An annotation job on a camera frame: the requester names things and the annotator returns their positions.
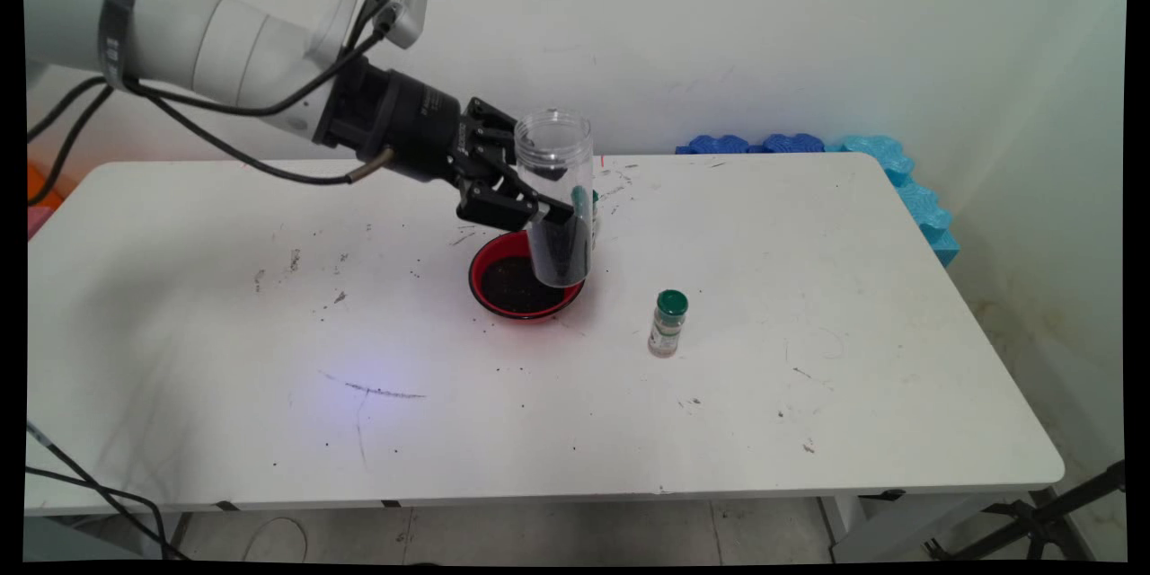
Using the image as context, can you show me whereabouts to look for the black cable metal plug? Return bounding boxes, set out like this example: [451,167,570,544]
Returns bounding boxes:
[25,83,396,206]

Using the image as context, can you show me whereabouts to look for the clear plastic jar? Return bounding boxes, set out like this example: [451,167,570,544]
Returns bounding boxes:
[513,108,596,289]

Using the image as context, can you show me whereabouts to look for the black tripod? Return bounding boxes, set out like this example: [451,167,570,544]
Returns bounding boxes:
[925,460,1127,562]

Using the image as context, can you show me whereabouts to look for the green-capped pepper spice bottle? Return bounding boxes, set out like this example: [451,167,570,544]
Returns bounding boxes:
[571,187,600,252]
[648,289,689,358]

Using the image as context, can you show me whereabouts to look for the black arm strap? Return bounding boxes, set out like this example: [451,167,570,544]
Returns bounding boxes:
[96,0,138,93]

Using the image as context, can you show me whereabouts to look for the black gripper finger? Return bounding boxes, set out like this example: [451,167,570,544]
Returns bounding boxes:
[461,96,519,155]
[456,156,577,233]

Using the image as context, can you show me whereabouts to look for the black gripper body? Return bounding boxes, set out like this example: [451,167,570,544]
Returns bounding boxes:
[313,57,468,185]

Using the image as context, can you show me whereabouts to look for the white table leg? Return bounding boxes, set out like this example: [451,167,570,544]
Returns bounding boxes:
[820,492,1012,563]

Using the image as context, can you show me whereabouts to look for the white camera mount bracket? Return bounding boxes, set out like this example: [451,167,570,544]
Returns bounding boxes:
[308,0,365,59]

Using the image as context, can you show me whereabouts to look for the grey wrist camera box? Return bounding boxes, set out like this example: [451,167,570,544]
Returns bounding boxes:
[362,0,430,51]

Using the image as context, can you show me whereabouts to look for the red bowl black rim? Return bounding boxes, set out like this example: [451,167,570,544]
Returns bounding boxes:
[468,230,587,322]

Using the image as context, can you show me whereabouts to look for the black camera cable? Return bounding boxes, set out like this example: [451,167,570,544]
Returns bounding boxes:
[25,13,396,145]

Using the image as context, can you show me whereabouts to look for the orange pink object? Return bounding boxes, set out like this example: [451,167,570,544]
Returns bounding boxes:
[27,162,66,239]

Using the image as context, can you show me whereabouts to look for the black granules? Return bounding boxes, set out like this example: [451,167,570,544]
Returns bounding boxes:
[482,254,569,315]

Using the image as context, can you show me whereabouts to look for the black floor cable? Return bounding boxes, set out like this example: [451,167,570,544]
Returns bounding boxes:
[25,420,190,561]

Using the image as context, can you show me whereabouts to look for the dark blue foam tile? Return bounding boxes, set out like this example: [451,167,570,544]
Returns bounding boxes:
[676,134,765,155]
[762,133,827,155]

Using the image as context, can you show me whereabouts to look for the cyan foam tile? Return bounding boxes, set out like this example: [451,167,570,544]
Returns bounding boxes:
[825,135,961,269]

